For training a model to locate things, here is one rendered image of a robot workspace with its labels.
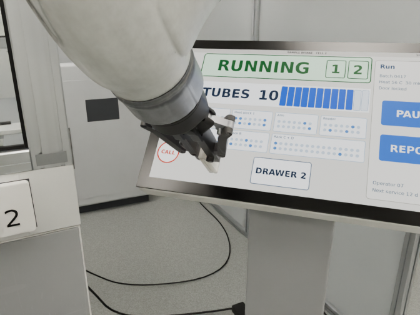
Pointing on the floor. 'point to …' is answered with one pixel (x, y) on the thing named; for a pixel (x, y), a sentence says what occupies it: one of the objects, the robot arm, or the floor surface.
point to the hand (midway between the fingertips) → (210, 157)
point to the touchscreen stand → (287, 264)
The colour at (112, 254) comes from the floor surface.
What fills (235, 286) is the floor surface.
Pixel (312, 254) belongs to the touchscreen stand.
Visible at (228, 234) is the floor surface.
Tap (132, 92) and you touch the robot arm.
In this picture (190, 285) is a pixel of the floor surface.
